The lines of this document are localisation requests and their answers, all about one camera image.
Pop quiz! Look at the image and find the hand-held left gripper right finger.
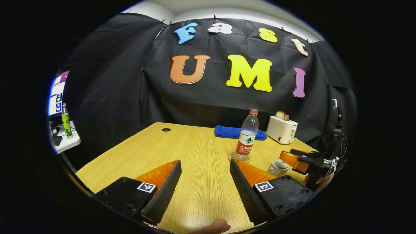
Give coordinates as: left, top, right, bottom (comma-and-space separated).
229, 159, 315, 225

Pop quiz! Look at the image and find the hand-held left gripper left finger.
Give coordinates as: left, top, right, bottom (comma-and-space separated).
96, 160, 182, 225

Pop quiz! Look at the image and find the round wooden coaster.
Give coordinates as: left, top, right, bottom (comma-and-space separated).
228, 153, 250, 163

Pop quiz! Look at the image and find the clear plastic water bottle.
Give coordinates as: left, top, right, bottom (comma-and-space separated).
235, 109, 259, 162

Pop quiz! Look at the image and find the green drink bottle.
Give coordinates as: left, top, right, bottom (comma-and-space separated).
61, 103, 73, 139

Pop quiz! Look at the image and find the white toaster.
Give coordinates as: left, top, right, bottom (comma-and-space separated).
266, 116, 298, 145

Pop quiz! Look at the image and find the blue folded towel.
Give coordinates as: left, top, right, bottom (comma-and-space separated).
214, 125, 267, 141

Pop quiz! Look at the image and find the white side table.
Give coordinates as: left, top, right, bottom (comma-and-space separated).
50, 120, 81, 155

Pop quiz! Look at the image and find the computer monitor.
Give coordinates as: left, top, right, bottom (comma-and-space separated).
48, 71, 70, 116

